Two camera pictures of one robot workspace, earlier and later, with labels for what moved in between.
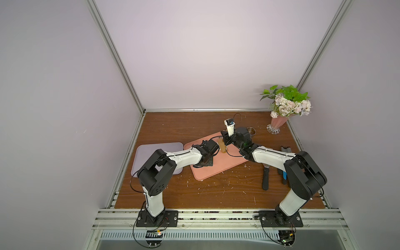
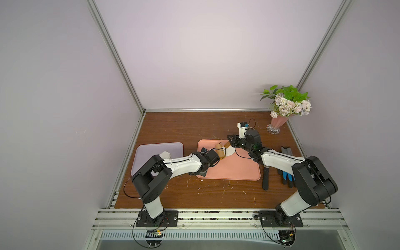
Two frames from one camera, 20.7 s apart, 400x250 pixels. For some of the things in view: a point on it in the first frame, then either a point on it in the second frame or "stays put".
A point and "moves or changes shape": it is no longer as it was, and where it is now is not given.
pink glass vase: x=274 y=127 stays put
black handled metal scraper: x=265 y=176 stays put
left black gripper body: x=209 y=162 to x=204 y=174
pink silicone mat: x=221 y=162 moves or changes shape
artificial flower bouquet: x=287 y=101 stays put
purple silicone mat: x=143 y=151 stays put
